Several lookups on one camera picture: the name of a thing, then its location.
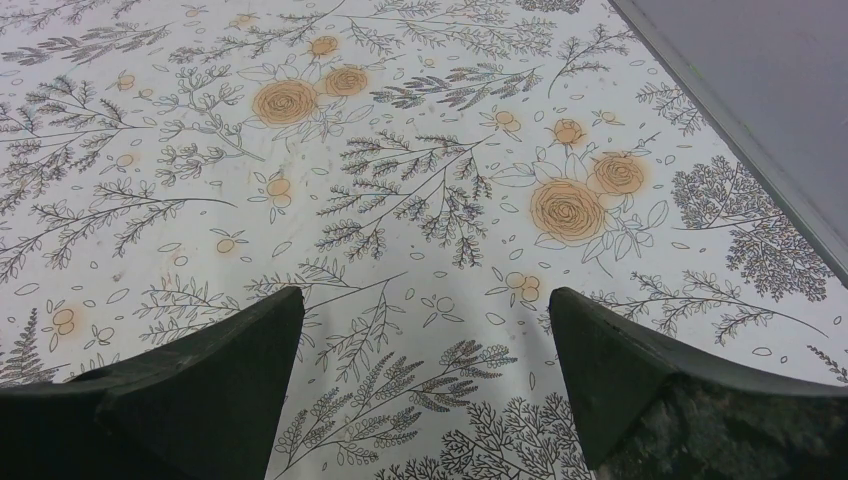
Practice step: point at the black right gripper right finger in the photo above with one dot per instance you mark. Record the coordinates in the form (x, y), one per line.
(647, 406)

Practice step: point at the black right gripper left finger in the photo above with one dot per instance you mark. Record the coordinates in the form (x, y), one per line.
(206, 406)

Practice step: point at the grey aluminium frame rail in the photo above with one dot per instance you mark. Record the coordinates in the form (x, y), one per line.
(771, 79)

